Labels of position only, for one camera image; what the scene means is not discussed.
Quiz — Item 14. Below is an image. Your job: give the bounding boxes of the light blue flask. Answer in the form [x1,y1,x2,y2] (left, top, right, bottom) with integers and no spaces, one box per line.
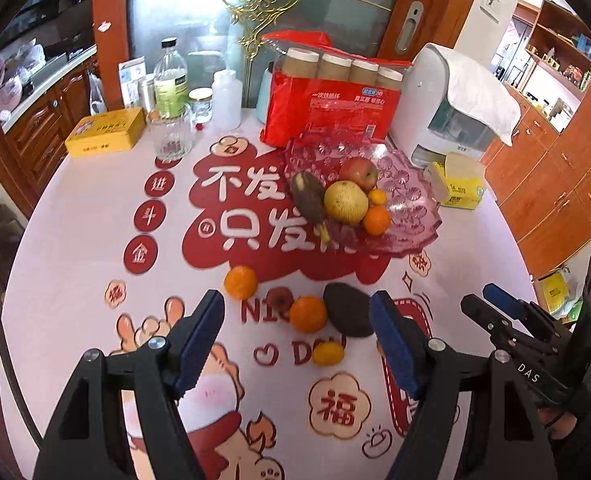
[256,62,276,123]

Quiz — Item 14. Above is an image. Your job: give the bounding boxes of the small glass jar white lid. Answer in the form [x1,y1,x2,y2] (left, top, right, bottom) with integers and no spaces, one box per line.
[190,88,214,123]

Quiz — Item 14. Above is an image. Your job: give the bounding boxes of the white countertop appliance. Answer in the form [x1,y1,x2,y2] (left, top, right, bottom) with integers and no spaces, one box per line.
[390,43,506,168]

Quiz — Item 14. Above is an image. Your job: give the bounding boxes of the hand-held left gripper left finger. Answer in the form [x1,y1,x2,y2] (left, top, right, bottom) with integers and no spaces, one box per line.
[33,289,226,480]

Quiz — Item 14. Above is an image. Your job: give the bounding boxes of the ribbed glass jar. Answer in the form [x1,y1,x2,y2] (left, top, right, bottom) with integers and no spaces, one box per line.
[147,105,194,162]

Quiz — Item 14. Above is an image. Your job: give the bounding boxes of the white cloth cover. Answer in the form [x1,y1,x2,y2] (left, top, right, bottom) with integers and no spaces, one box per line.
[428,45,521,147]

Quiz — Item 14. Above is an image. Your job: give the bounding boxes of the silver metal can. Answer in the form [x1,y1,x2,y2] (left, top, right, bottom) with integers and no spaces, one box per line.
[140,74,157,113]

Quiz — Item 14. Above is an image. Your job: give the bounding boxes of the dark avocado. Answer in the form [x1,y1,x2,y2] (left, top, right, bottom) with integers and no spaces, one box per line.
[323,282,376,338]

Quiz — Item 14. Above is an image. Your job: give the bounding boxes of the printed red and white tablecloth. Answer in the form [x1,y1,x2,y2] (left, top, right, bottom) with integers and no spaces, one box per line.
[0,107,546,480]

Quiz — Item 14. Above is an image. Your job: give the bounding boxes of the red apple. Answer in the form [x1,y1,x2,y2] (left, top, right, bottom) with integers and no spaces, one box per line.
[339,157,379,193]

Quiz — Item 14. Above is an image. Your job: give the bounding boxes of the white plastic bottle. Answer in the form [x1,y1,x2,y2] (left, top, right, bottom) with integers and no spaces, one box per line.
[212,70,241,131]

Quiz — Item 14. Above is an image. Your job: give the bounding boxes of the yellow pear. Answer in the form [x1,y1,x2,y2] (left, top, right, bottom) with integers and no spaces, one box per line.
[324,181,369,224]

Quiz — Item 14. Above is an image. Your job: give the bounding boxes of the white plastic bag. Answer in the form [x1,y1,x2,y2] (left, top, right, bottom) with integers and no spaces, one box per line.
[90,72,107,116]

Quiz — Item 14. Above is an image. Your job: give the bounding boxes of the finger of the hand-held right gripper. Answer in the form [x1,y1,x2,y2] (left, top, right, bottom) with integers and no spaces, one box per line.
[460,293,531,356]
[482,283,576,346]

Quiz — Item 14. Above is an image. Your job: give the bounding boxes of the pink glass fruit bowl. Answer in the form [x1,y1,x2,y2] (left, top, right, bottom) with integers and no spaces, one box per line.
[282,130,443,258]

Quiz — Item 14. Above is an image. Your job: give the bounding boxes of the silver door handle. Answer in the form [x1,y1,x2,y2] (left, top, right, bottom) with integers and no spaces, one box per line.
[395,1,425,53]

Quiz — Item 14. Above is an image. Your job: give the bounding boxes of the red paper cup package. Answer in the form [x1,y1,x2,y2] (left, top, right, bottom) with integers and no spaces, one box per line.
[260,31,413,148]

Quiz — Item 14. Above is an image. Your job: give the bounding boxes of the overripe brown banana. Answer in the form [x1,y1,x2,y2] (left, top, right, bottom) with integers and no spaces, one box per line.
[290,171,332,243]

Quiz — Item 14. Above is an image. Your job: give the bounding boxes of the person's right forearm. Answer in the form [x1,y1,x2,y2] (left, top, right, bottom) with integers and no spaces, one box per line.
[540,402,591,480]

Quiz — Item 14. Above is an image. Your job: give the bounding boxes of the clear bottle with green label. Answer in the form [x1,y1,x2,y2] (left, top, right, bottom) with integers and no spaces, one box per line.
[154,38,189,118]

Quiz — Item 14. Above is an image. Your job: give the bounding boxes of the glass sliding door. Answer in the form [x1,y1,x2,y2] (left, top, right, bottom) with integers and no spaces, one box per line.
[92,0,491,111]

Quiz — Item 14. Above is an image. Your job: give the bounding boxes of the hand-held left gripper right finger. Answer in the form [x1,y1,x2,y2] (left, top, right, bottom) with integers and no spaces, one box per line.
[369,290,559,480]

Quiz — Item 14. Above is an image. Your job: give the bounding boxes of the yellow plastic bag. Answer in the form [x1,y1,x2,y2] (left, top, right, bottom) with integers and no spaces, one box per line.
[540,270,583,321]

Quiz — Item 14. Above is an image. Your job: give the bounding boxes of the wooden wall cabinet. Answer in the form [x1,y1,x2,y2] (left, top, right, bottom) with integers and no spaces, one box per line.
[480,55,591,281]

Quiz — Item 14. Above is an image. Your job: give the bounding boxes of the wooden kitchen lower cabinets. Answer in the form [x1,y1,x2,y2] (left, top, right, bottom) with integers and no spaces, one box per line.
[0,55,99,211]

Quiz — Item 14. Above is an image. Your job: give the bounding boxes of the orange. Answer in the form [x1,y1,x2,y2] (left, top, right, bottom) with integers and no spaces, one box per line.
[224,265,259,301]
[289,296,328,334]
[363,206,392,237]

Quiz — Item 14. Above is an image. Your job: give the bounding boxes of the red lychee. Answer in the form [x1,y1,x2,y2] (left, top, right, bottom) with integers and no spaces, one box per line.
[266,286,294,313]

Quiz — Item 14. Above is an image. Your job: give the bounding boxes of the wooden wall shelf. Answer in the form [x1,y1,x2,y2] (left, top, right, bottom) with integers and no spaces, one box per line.
[518,0,591,133]

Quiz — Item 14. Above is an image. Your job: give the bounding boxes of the white paper box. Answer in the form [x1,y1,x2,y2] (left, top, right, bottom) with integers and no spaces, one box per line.
[119,58,149,111]

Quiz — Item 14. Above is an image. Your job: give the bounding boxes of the yellow tissue box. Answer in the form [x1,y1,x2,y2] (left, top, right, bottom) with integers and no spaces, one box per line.
[422,152,487,211]

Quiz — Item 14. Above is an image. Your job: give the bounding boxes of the yellow tin box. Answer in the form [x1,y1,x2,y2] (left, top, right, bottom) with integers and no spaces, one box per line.
[64,107,147,158]

